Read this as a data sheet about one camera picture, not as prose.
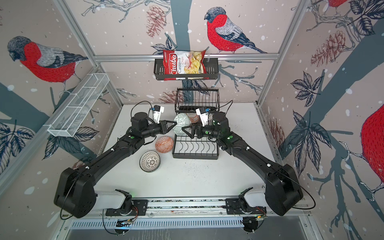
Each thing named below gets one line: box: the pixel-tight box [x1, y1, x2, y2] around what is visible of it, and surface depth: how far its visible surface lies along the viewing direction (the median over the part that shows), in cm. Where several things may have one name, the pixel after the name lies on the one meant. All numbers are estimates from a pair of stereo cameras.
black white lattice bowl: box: [139, 150, 161, 173], surface depth 86 cm
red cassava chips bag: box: [163, 49, 210, 81], surface depth 89 cm
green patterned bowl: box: [173, 113, 191, 136], surface depth 79 cm
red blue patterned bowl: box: [155, 136, 174, 154], surface depth 97 cm
